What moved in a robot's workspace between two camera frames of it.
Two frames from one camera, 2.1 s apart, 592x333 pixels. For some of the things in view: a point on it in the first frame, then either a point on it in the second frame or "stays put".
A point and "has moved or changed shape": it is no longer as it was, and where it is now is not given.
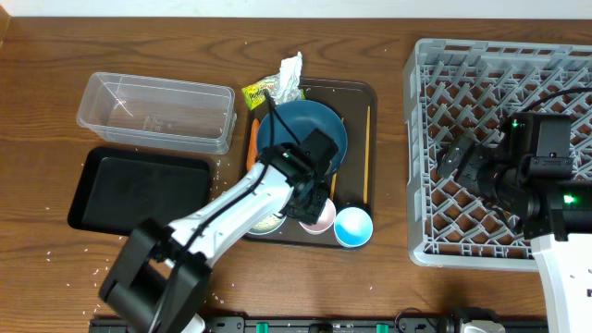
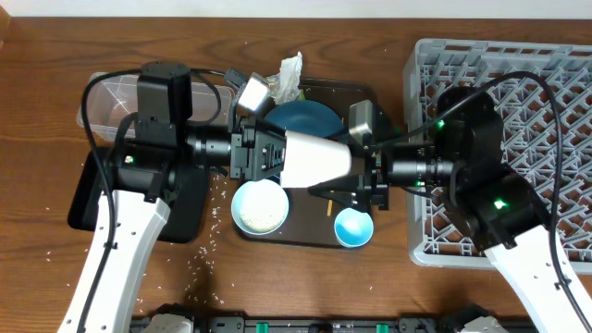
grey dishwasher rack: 454,87 stays put
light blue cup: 352,227 stays put
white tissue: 285,85 stays put
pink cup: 326,218 has moved or changed shape
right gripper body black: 481,170 -> 378,171
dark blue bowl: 297,120 stays put
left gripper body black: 313,203 -> 240,154
